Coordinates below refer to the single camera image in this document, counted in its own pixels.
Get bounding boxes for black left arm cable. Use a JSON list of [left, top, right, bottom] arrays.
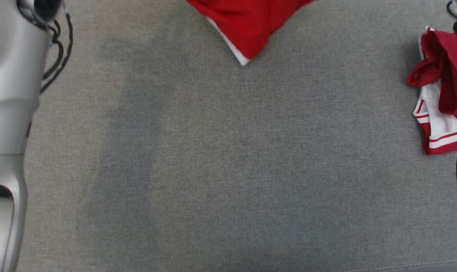
[[19, 0, 74, 95]]

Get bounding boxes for red number 23 basketball jersey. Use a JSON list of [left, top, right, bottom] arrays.
[[407, 26, 457, 156]]

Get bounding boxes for red shorts with white trim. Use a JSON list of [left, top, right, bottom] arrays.
[[186, 0, 316, 67]]

